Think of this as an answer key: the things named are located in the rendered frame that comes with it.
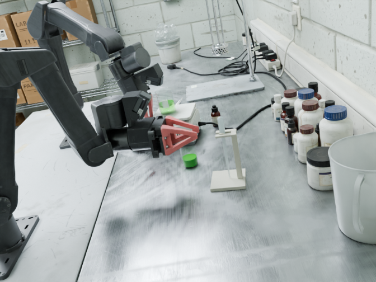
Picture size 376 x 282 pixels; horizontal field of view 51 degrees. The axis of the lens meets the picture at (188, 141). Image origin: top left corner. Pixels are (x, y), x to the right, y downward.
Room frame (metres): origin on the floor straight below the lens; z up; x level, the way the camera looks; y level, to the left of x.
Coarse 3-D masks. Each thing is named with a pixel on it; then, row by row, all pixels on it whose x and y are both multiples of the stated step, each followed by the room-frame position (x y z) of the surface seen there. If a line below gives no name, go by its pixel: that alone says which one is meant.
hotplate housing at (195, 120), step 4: (196, 108) 1.14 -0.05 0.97; (196, 112) 1.11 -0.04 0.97; (192, 116) 1.08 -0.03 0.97; (196, 116) 1.10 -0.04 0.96; (184, 120) 1.05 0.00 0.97; (188, 120) 1.05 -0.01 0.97; (192, 120) 1.06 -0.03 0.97; (196, 120) 1.09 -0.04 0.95; (200, 120) 1.14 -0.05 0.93; (192, 124) 1.03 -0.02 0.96; (196, 124) 1.08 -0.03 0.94; (200, 124) 1.10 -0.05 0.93; (204, 124) 1.10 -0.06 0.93; (184, 128) 1.03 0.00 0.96; (188, 128) 1.03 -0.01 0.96
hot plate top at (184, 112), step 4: (180, 104) 1.16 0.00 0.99; (184, 104) 1.15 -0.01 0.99; (188, 104) 1.14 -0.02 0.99; (192, 104) 1.13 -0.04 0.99; (176, 108) 1.13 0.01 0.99; (180, 108) 1.12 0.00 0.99; (184, 108) 1.11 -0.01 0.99; (188, 108) 1.10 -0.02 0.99; (192, 108) 1.10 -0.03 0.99; (156, 112) 1.12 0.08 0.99; (176, 112) 1.09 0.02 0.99; (180, 112) 1.08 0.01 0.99; (184, 112) 1.07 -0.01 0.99; (188, 112) 1.07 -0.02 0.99; (192, 112) 1.07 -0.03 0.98; (172, 116) 1.06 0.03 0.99; (176, 116) 1.05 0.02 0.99; (180, 116) 1.05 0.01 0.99; (184, 116) 1.04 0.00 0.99; (188, 116) 1.04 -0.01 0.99
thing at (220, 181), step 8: (216, 136) 0.78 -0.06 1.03; (224, 136) 0.78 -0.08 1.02; (232, 136) 0.77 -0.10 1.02; (232, 144) 0.78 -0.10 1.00; (240, 160) 0.78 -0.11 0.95; (240, 168) 0.78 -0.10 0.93; (216, 176) 0.81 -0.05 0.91; (224, 176) 0.80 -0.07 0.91; (232, 176) 0.80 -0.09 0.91; (240, 176) 0.78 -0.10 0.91; (216, 184) 0.78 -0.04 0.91; (224, 184) 0.77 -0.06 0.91; (232, 184) 0.76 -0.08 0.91; (240, 184) 0.76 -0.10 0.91
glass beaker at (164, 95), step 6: (156, 90) 1.12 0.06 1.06; (162, 90) 1.13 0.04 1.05; (168, 90) 1.12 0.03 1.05; (156, 96) 1.10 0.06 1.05; (162, 96) 1.08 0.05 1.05; (168, 96) 1.08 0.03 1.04; (162, 102) 1.08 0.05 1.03; (168, 102) 1.08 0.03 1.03; (174, 102) 1.09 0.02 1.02; (162, 108) 1.08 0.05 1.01; (168, 108) 1.08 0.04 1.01; (174, 108) 1.09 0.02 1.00; (162, 114) 1.08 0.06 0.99; (168, 114) 1.08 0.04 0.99
